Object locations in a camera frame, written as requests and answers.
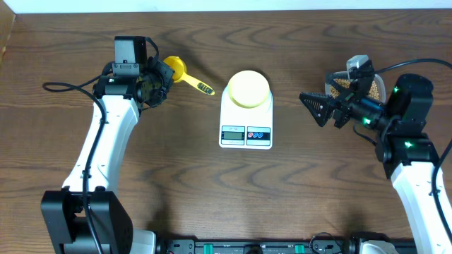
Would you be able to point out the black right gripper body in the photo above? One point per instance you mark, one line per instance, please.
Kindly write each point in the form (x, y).
(346, 96)

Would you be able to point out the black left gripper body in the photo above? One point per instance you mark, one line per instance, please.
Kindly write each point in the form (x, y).
(158, 78)

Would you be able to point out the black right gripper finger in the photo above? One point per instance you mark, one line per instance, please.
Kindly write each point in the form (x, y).
(363, 71)
(320, 106)

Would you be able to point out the yellow measuring scoop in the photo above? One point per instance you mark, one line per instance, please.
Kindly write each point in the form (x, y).
(181, 75)

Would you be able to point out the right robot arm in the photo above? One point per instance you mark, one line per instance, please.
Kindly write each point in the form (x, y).
(409, 157)

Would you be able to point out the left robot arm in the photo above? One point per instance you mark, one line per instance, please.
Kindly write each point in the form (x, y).
(85, 215)

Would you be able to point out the yellow bowl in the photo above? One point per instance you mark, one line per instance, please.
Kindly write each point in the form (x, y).
(248, 89)

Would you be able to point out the white digital kitchen scale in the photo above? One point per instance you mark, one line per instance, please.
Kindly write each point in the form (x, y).
(243, 128)

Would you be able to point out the soybeans in container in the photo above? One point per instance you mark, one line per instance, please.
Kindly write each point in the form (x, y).
(373, 92)

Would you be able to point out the clear plastic container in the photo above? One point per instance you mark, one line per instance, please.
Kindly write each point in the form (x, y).
(380, 85)

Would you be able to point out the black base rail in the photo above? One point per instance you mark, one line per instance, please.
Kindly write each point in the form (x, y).
(190, 246)

